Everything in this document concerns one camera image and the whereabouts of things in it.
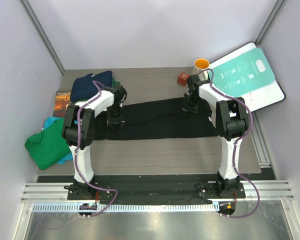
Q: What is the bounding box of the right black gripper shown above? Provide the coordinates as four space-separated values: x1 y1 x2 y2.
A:
182 93 202 118

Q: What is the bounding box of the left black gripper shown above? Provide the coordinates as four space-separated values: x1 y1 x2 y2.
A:
107 104 125 131

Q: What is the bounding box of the black t shirt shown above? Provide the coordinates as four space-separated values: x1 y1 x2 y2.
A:
94 97 218 141

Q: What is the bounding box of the teal folding template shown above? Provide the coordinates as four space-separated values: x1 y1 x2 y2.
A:
212 48 275 97

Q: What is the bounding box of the white board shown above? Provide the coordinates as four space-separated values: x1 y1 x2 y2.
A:
210 42 286 112

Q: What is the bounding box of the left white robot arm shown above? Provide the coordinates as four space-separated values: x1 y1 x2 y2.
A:
61 81 127 200

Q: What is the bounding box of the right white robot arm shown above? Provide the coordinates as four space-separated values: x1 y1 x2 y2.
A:
183 74 250 198

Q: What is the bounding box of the red cube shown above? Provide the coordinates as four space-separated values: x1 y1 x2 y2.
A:
177 72 190 87

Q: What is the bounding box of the white mug orange inside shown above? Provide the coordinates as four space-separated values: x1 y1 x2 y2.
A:
192 58 210 81

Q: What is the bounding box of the dark green folded shirt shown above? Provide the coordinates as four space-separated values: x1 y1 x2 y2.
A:
71 77 121 102

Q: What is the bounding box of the navy blue folded shirt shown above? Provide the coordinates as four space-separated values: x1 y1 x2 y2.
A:
70 70 113 103

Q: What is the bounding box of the turquoise shirt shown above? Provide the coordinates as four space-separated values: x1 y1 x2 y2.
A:
42 116 73 165

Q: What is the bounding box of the brown picture book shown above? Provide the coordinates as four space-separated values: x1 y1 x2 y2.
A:
52 90 72 118

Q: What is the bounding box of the bright green crumpled shirt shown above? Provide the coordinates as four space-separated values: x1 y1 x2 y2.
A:
24 118 71 171

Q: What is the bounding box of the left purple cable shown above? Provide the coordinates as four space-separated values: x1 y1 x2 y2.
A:
73 80 119 217

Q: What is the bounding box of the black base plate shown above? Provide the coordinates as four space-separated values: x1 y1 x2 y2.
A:
65 174 246 206

